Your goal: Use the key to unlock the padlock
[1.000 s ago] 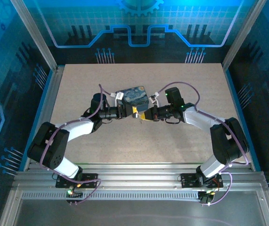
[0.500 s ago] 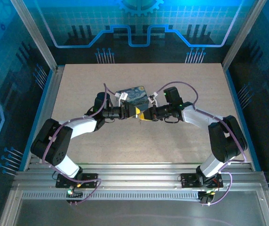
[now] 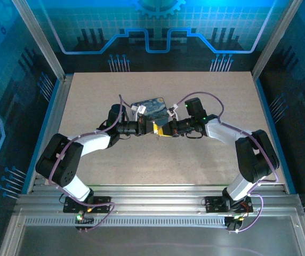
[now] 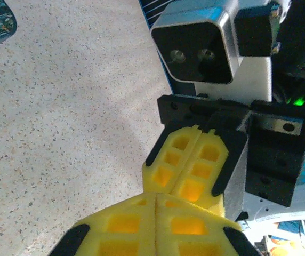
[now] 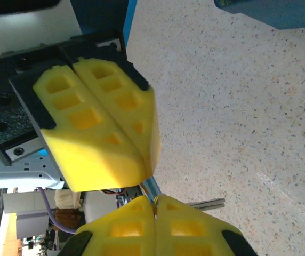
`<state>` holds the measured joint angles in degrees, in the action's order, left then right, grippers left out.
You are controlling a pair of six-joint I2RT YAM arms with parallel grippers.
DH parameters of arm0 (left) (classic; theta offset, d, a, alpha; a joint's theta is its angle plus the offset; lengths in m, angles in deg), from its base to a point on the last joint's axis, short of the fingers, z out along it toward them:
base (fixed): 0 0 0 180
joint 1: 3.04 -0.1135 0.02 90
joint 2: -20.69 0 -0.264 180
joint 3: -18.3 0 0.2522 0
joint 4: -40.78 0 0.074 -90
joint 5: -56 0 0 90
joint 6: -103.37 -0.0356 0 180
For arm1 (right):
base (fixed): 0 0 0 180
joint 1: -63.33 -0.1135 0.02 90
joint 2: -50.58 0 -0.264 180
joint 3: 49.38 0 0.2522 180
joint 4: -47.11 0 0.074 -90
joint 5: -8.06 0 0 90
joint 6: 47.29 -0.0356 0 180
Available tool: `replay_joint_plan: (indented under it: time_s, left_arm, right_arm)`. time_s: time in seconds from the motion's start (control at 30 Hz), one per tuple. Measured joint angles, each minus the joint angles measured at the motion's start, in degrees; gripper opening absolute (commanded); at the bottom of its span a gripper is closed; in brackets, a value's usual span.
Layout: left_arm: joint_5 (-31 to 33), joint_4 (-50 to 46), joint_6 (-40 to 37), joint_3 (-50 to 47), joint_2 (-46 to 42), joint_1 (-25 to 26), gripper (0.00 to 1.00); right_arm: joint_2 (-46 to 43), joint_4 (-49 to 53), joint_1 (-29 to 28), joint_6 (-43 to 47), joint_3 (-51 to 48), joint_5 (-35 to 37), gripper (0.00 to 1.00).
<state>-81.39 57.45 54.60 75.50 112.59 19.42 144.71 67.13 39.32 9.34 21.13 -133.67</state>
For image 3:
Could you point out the black controller box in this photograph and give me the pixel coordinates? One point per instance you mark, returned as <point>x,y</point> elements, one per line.
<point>84,218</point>
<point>233,224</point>

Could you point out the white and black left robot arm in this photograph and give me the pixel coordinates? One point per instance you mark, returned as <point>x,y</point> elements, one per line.
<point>94,142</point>

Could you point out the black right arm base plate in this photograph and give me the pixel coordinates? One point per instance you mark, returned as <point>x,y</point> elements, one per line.
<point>213,204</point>

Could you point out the starry night printed tin box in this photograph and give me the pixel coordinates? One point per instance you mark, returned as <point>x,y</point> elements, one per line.
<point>152,108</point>

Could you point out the grey metal floor panel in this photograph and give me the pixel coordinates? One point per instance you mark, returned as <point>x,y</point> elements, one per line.
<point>155,240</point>

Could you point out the black right controller box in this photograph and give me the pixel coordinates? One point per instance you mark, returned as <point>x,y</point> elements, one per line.
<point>233,224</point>

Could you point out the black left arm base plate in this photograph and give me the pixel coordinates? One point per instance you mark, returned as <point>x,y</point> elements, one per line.
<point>102,204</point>

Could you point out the black left controller box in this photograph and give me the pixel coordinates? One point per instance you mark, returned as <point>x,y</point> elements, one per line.
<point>84,218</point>

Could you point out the aluminium frame post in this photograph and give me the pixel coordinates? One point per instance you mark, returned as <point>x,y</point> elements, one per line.
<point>38,40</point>
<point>275,40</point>

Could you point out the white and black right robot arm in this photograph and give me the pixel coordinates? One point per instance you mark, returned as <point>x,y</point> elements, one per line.
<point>221,132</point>

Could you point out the aluminium mounting rail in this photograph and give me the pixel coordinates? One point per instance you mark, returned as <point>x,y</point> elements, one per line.
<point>155,197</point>

